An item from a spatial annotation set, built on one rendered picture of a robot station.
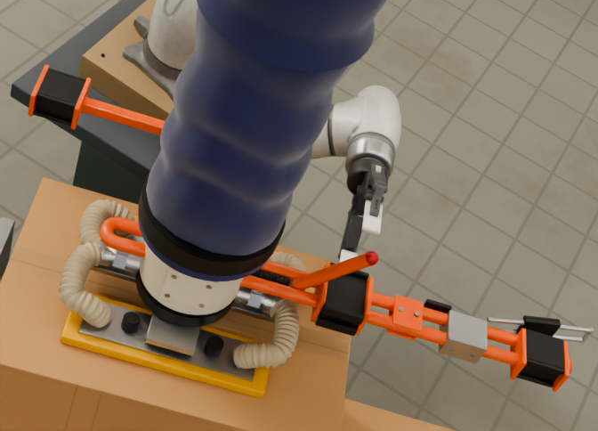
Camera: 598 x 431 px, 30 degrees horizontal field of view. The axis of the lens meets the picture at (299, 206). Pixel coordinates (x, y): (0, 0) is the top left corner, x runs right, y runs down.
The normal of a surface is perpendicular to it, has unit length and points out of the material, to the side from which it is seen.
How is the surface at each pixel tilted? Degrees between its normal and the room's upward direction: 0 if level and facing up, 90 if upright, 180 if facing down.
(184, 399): 0
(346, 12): 96
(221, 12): 67
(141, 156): 0
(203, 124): 110
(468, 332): 0
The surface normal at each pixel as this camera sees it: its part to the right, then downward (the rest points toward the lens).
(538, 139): 0.29, -0.65
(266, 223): 0.72, 0.48
